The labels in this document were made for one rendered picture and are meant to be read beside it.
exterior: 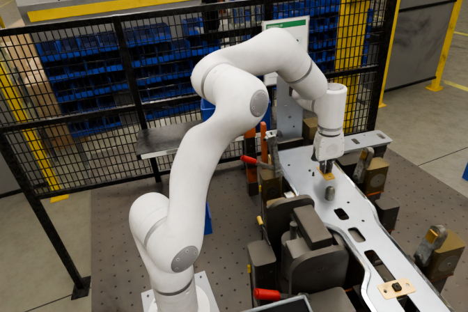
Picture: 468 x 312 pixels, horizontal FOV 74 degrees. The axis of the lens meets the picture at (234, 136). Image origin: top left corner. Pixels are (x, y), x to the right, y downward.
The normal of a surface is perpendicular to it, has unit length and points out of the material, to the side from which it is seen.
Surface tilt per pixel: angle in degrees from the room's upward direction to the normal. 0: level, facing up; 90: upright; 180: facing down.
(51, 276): 0
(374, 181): 90
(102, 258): 0
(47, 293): 0
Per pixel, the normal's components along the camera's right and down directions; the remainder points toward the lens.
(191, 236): 0.70, -0.03
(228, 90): -0.66, -0.21
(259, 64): -0.11, 0.79
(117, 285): -0.08, -0.85
